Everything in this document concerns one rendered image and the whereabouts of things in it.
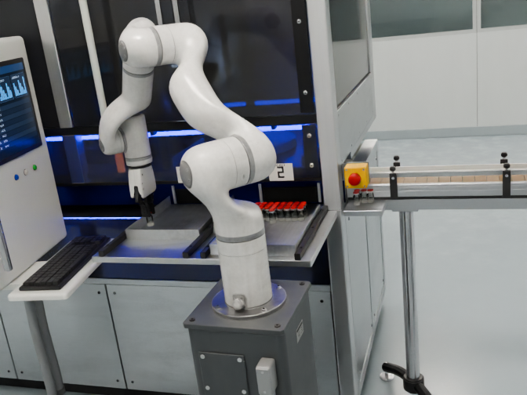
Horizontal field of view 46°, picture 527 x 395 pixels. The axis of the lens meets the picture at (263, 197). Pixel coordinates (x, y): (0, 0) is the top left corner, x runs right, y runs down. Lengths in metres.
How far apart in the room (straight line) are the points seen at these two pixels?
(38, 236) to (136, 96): 0.69
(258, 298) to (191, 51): 0.64
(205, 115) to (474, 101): 5.31
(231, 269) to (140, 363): 1.24
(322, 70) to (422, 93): 4.68
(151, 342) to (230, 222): 1.23
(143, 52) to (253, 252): 0.56
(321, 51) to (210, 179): 0.75
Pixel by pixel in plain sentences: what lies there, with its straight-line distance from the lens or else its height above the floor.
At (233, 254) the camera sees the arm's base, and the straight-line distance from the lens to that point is 1.49.
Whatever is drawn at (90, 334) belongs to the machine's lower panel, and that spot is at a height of 0.35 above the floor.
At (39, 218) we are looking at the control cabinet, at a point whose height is 0.94.
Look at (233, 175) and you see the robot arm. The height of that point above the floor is 1.21.
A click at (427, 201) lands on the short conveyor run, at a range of 2.17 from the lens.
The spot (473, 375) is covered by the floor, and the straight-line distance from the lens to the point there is 2.83.
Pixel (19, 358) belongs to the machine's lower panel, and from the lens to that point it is 3.02.
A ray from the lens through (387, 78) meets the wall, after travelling 6.65.
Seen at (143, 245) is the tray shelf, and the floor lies 0.88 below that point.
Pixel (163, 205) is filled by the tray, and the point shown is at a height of 0.90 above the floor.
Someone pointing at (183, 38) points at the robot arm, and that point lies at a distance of 1.65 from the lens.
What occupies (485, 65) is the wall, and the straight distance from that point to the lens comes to 6.60.
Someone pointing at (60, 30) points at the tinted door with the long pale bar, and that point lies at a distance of 2.36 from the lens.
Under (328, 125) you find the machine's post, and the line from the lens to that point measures 2.02.
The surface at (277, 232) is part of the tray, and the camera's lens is 1.96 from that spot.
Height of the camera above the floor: 1.59
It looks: 18 degrees down
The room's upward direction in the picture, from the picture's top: 7 degrees counter-clockwise
